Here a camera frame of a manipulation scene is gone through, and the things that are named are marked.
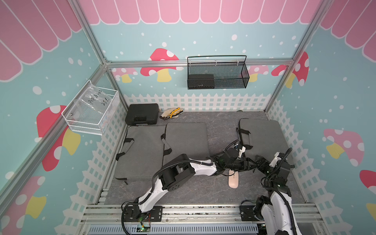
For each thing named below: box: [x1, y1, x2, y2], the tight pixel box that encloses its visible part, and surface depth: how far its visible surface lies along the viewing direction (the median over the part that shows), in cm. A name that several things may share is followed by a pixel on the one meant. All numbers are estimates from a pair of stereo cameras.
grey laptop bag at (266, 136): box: [235, 118, 292, 163], surface depth 104 cm
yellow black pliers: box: [169, 107, 184, 119], surface depth 122 cm
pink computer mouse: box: [228, 169, 239, 189], surface depth 85 cm
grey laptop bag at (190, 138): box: [160, 122, 210, 166], surface depth 101 cm
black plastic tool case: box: [125, 103, 160, 126], surface depth 115 cm
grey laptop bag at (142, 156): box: [114, 125, 167, 185], surface depth 97 cm
